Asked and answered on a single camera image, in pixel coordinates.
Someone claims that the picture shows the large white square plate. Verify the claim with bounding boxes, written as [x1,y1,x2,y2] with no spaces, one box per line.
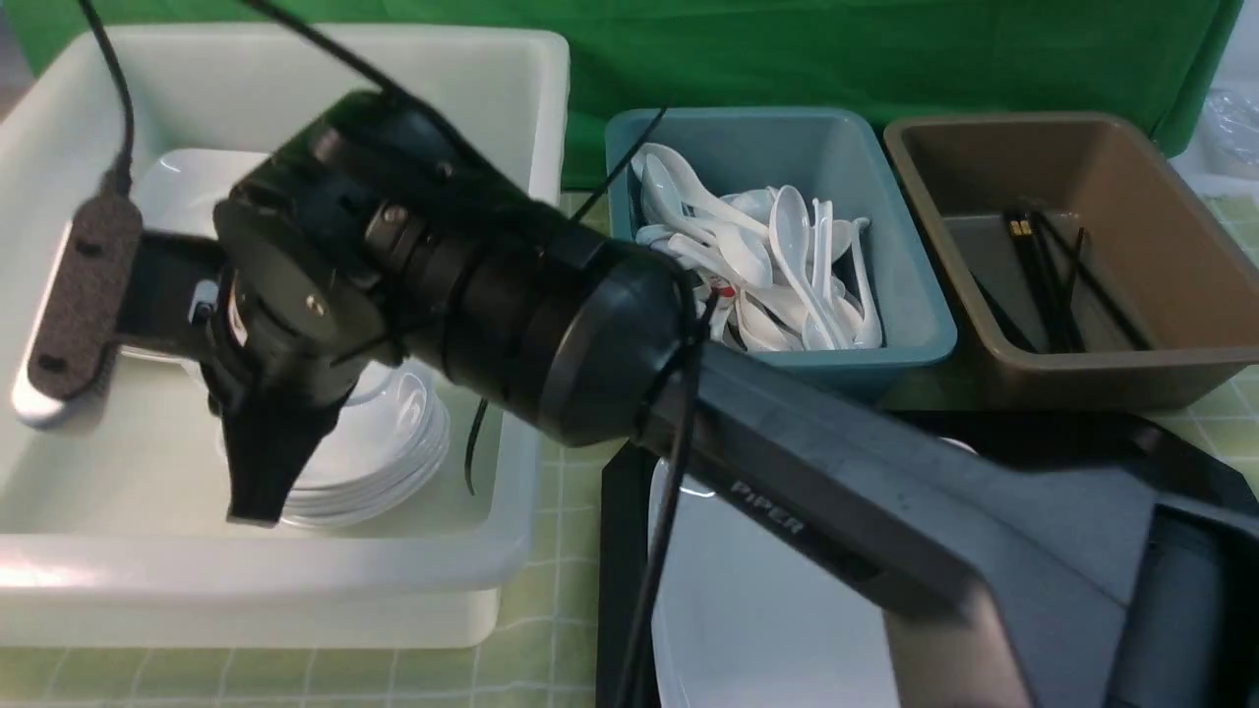
[652,477,899,707]

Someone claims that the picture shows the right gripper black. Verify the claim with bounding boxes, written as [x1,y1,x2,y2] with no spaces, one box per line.
[201,173,405,528]

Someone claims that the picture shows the black chopsticks in bin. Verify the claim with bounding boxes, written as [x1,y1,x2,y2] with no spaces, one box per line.
[951,207,1155,355]

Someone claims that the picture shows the green backdrop cloth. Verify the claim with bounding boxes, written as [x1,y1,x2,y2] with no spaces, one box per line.
[8,0,1241,191]

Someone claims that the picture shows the teal plastic bin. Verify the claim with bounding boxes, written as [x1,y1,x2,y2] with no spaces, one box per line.
[604,107,957,402]

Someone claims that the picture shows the pile of white spoons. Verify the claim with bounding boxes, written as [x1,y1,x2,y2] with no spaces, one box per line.
[630,144,884,353]

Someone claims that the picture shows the large white plastic tub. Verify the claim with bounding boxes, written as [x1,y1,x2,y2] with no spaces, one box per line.
[3,23,570,648]

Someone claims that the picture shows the stack of small white bowls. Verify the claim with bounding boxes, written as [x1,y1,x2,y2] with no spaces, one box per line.
[279,359,449,529]

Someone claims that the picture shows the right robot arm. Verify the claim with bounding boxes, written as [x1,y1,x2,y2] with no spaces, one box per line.
[203,92,1256,707]

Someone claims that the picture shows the green checkered tablecloth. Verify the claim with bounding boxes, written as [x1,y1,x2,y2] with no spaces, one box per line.
[0,191,1259,708]

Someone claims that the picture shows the black serving tray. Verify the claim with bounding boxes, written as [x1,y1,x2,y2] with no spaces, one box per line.
[596,411,1256,707]

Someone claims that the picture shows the brown plastic bin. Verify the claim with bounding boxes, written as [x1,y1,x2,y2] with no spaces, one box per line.
[884,112,1258,411]

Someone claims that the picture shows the stack of white square plates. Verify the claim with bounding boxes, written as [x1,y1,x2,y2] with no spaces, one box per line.
[131,147,269,239]

